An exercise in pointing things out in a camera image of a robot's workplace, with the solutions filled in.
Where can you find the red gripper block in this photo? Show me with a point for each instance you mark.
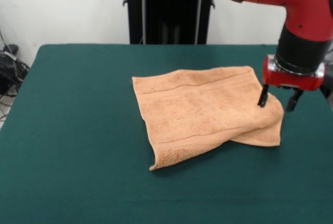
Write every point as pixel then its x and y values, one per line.
pixel 291 80

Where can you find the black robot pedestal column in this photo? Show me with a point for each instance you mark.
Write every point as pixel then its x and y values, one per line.
pixel 169 7

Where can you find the dark green table cloth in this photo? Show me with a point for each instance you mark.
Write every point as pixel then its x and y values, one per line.
pixel 52 169

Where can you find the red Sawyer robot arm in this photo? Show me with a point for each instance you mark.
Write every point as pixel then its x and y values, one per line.
pixel 299 13

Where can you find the tan terry towel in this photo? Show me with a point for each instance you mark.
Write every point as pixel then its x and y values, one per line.
pixel 203 114

